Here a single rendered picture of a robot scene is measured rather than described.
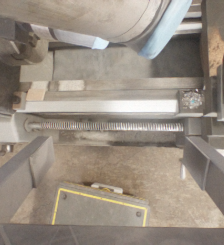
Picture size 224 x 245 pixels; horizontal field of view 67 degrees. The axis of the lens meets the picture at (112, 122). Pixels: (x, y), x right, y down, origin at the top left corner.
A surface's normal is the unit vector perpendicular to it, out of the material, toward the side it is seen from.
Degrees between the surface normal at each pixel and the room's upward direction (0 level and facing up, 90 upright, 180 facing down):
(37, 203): 0
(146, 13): 93
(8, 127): 32
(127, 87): 0
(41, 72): 0
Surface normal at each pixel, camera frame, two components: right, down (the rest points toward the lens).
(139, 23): 0.58, 0.81
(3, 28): -0.19, 0.21
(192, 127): -0.14, -0.12
